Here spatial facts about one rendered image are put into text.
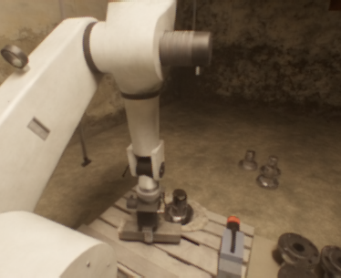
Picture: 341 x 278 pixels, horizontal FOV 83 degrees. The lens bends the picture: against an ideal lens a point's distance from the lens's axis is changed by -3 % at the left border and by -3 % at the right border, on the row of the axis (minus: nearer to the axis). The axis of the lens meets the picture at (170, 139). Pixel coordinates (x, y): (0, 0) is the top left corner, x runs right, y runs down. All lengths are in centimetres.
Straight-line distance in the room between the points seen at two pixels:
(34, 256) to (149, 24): 66
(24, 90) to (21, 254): 42
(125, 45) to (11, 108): 38
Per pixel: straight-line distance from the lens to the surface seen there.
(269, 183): 267
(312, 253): 177
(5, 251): 45
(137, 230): 158
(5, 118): 64
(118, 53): 74
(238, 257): 147
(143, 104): 97
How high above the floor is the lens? 145
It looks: 24 degrees down
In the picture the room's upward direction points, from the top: 1 degrees clockwise
